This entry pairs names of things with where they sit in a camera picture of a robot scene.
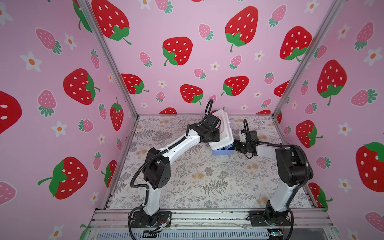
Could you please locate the white lid blue tool box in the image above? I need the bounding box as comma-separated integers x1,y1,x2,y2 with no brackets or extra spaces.
209,110,235,156

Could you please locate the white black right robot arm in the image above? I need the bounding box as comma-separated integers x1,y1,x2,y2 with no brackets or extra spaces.
234,120,313,240

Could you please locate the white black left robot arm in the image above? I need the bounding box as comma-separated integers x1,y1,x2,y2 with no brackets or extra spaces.
128,100,222,240

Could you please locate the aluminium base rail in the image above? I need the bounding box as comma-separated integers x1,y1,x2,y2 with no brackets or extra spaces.
85,209,341,240

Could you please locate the aluminium corner frame post right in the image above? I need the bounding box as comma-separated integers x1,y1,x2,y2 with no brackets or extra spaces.
272,0,345,120

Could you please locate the aluminium corner frame post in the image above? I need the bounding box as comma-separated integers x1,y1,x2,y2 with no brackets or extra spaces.
272,0,345,120
79,0,139,120

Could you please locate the aluminium corner frame post left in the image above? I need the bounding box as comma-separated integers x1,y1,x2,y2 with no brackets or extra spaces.
79,0,139,120

